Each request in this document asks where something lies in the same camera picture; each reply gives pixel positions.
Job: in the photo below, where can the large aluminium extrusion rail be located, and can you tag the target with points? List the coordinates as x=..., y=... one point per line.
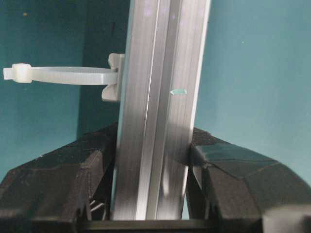
x=163, y=63

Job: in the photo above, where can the white zip tie with mount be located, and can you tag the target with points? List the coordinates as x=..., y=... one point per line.
x=111, y=78

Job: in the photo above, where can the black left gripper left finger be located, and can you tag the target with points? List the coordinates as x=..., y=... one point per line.
x=58, y=191

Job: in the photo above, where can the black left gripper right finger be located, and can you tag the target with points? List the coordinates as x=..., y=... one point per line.
x=243, y=191

